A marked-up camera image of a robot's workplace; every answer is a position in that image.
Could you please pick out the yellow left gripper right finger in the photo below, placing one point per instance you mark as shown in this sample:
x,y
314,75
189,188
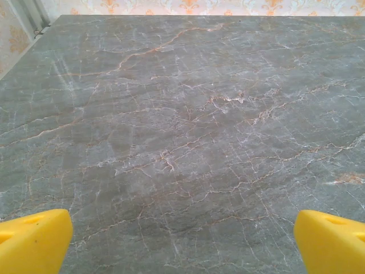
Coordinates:
x,y
330,248

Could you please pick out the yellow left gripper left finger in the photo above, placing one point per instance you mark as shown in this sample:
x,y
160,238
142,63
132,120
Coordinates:
x,y
34,245

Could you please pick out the aluminium frame post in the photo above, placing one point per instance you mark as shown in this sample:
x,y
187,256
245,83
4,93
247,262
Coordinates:
x,y
37,12

